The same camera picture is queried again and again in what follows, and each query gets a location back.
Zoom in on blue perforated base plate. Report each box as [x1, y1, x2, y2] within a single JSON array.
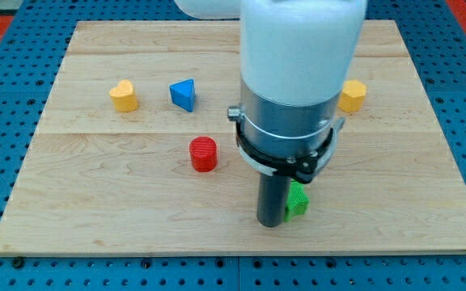
[[0, 0, 466, 290]]

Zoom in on light wooden board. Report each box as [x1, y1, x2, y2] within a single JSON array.
[[0, 20, 466, 257]]

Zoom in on green star block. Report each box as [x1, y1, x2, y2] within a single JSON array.
[[284, 180, 310, 222]]

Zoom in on blue triangle block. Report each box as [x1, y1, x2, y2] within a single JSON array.
[[169, 78, 196, 112]]

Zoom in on yellow hexagon block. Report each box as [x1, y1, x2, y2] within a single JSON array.
[[337, 80, 367, 113]]

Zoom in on red cylinder block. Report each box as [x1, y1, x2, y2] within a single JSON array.
[[189, 136, 218, 172]]

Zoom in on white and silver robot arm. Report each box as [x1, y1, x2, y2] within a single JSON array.
[[176, 0, 367, 183]]

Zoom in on yellow heart block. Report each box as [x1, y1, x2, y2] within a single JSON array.
[[108, 79, 139, 112]]

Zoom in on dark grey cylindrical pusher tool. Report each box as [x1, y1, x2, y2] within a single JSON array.
[[256, 173, 291, 227]]

